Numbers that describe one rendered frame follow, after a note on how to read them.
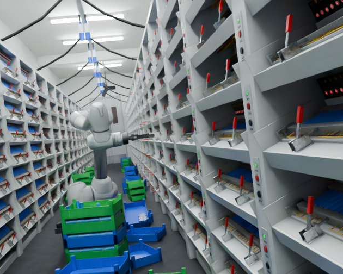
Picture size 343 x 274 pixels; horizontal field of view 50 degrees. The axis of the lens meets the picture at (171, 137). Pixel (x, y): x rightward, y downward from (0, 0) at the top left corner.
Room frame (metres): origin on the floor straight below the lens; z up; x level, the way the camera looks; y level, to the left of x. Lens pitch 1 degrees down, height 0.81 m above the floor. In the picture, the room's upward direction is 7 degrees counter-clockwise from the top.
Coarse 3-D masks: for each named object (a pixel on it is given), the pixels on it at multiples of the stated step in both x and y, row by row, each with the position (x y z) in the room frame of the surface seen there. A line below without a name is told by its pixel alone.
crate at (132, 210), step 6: (144, 198) 3.50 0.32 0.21; (126, 204) 3.49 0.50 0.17; (132, 204) 3.51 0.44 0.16; (138, 204) 3.52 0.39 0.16; (144, 204) 3.51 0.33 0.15; (126, 210) 3.47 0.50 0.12; (132, 210) 3.47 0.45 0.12; (138, 210) 3.47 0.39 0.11; (144, 210) 3.46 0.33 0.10; (126, 216) 3.40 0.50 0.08; (132, 216) 3.39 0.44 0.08; (126, 222) 3.21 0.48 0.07; (132, 222) 3.32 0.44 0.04; (138, 222) 3.24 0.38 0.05; (144, 222) 3.25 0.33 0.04
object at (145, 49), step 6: (144, 48) 3.70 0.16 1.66; (144, 54) 3.70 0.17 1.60; (150, 66) 3.70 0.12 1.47; (150, 90) 3.70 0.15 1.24; (150, 96) 3.70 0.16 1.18; (150, 108) 3.70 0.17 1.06; (156, 108) 3.71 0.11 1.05; (156, 126) 3.70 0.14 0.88; (156, 150) 3.70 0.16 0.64; (156, 162) 3.72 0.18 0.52; (162, 168) 3.70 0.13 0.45; (162, 186) 3.70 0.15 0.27; (162, 204) 3.70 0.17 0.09; (162, 210) 3.72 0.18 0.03
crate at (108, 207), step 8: (72, 200) 2.20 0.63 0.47; (104, 200) 2.19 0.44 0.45; (112, 200) 1.99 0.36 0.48; (120, 200) 2.14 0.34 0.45; (64, 208) 2.08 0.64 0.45; (72, 208) 2.18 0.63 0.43; (80, 208) 2.01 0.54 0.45; (88, 208) 2.00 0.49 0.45; (96, 208) 2.00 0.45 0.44; (104, 208) 1.99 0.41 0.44; (112, 208) 1.99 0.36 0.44; (120, 208) 2.12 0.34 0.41; (64, 216) 2.02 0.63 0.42; (72, 216) 2.02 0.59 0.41; (80, 216) 2.01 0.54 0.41; (88, 216) 2.00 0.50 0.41; (96, 216) 2.00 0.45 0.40
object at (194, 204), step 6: (186, 192) 2.31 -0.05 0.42; (192, 192) 2.13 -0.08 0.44; (198, 192) 2.32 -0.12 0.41; (186, 198) 2.31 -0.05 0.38; (192, 198) 2.30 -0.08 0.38; (198, 198) 2.14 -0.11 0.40; (186, 204) 2.24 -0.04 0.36; (192, 204) 2.13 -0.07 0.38; (198, 204) 2.11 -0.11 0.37; (192, 210) 2.06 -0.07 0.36; (198, 210) 2.00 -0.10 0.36; (198, 216) 1.91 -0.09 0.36; (204, 216) 1.71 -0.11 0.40; (204, 222) 1.71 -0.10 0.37
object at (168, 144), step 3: (168, 132) 3.01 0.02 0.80; (171, 132) 3.01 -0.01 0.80; (162, 135) 3.00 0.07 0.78; (165, 135) 3.00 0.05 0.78; (168, 135) 2.99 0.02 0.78; (171, 135) 2.40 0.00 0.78; (162, 138) 3.00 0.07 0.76; (165, 138) 3.00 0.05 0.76; (171, 138) 2.40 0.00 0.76; (162, 141) 3.00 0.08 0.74; (165, 141) 2.90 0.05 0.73; (168, 141) 2.74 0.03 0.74; (165, 144) 2.90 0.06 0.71; (168, 144) 2.70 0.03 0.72; (171, 144) 2.52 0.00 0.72; (171, 147) 2.61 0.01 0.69
